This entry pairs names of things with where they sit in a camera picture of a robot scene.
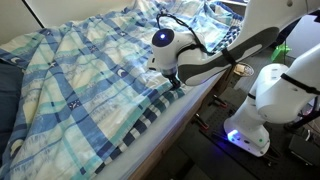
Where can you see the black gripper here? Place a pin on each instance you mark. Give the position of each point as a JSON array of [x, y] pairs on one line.
[[171, 75]]

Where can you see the blue plaid duvet cover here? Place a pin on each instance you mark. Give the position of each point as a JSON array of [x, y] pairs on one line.
[[83, 83]]

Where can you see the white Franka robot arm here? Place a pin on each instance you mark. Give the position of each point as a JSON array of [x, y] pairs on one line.
[[266, 93]]

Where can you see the striped bed sheet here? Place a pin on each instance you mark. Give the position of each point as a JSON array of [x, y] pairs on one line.
[[146, 115]]

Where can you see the red black clamp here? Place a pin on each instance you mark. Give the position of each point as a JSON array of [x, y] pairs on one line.
[[201, 121], [218, 101]]

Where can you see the white mattress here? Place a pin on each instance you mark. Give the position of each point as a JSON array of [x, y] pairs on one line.
[[160, 130]]

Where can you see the green plastic object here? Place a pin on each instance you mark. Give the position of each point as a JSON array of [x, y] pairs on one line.
[[280, 52]]

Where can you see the black box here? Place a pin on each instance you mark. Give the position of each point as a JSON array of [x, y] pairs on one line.
[[304, 150]]

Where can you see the dark blue blanket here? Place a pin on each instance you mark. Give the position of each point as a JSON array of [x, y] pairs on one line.
[[8, 100]]

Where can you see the wooden bed frame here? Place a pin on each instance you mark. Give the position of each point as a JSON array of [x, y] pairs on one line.
[[180, 128]]

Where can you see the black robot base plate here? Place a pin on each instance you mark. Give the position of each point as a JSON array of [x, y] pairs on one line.
[[213, 146]]

